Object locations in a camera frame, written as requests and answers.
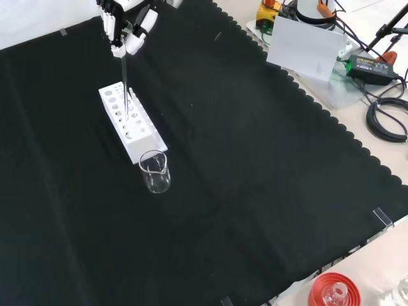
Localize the black power adapter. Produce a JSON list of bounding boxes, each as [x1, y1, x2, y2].
[[346, 54, 401, 86]]

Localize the coiled black cable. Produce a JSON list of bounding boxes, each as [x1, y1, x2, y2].
[[365, 98, 408, 143]]

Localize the red ribbed funnel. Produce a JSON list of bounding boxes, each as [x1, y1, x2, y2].
[[307, 271, 361, 306]]

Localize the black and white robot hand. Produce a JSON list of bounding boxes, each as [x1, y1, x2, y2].
[[95, 0, 159, 59]]

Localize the yellow stop button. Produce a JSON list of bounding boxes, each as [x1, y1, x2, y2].
[[256, 0, 283, 29]]

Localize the small clear glass flask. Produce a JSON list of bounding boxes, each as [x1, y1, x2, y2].
[[323, 282, 349, 306]]

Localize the thin green wire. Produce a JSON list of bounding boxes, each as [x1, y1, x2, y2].
[[259, 24, 275, 45]]

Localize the pale board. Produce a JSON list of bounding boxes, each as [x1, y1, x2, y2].
[[266, 15, 348, 82]]

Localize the clear glass vessel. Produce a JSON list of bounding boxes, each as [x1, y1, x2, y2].
[[391, 274, 408, 306]]

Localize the black tripod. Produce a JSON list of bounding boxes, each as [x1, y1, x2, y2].
[[365, 3, 408, 55]]

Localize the orange tripod foot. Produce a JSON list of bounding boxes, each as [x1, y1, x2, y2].
[[375, 50, 398, 64]]

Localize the clear glass rod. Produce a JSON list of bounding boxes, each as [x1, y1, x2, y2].
[[120, 53, 130, 122]]

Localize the grey metal base plate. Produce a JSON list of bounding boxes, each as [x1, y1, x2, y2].
[[245, 18, 379, 111]]

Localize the clear glass beaker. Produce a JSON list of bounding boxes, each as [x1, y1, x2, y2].
[[138, 149, 171, 194]]

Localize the white test tube rack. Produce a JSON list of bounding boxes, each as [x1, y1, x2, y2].
[[98, 81, 168, 166]]

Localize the black cloth with scalloped edge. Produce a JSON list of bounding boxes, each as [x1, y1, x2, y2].
[[0, 0, 408, 306]]

